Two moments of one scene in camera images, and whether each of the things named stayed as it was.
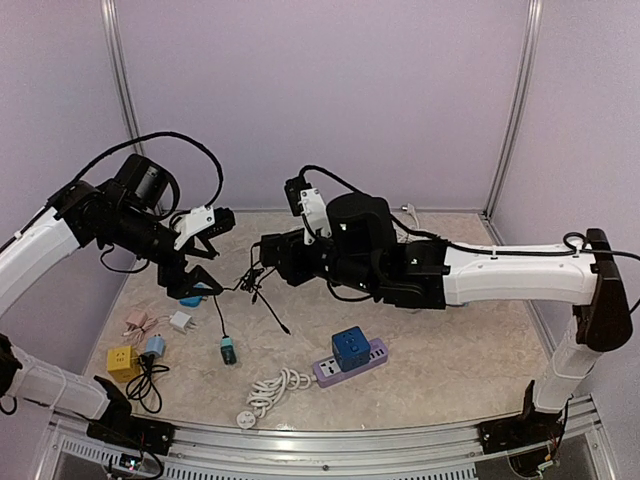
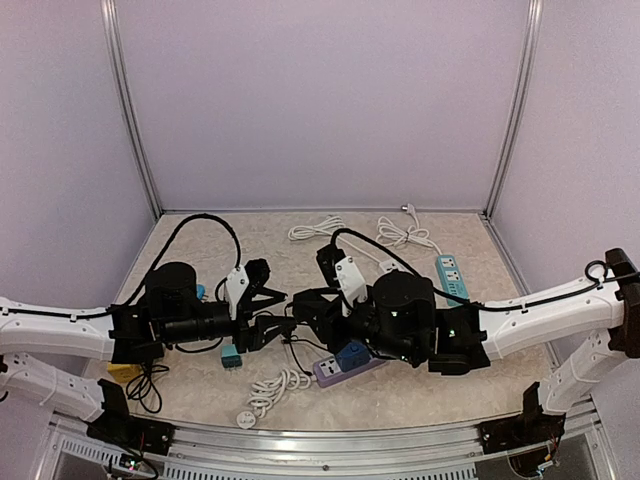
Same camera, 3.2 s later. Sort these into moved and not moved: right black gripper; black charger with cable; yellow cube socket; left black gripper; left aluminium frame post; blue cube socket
Moved: right black gripper; black charger with cable; left black gripper
Not moved: blue cube socket; left aluminium frame post; yellow cube socket
